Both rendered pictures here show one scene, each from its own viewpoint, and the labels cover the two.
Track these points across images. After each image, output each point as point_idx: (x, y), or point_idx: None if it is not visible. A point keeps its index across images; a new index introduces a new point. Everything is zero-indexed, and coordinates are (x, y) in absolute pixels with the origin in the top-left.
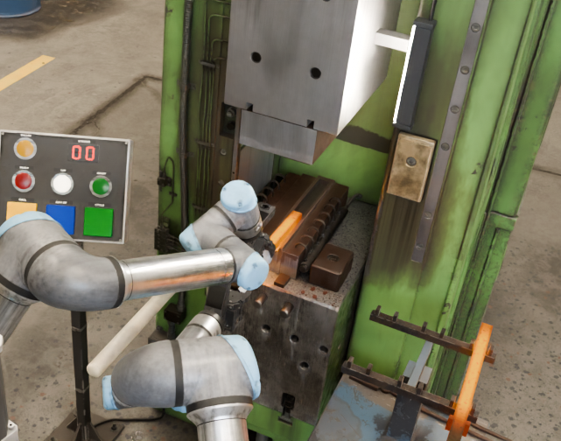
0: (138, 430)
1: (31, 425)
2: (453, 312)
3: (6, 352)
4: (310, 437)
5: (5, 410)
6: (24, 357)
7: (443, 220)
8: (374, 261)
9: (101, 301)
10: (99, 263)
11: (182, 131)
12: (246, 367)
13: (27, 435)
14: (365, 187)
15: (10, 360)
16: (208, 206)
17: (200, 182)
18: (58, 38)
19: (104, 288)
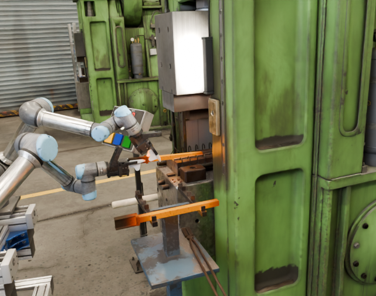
0: None
1: (134, 252)
2: (302, 244)
3: (152, 229)
4: (134, 238)
5: None
6: (156, 232)
7: (228, 148)
8: (214, 175)
9: (29, 118)
10: (34, 107)
11: (170, 112)
12: (37, 141)
13: (129, 255)
14: None
15: (151, 231)
16: (180, 150)
17: (178, 137)
18: None
19: (29, 114)
